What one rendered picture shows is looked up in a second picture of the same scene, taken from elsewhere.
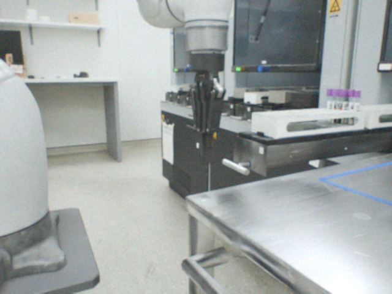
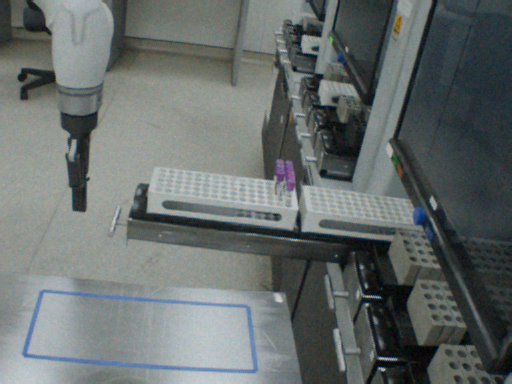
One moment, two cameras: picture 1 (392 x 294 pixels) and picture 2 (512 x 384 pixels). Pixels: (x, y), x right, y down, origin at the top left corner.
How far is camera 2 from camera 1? 0.81 m
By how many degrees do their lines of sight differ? 29
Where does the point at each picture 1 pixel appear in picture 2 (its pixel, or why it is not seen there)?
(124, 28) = not seen: outside the picture
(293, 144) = (163, 224)
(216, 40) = (72, 107)
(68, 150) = (179, 47)
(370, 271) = not seen: outside the picture
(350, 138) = (255, 237)
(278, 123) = (151, 198)
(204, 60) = (64, 121)
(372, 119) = (307, 220)
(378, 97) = (387, 182)
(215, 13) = (71, 83)
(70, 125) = (188, 14)
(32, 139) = not seen: outside the picture
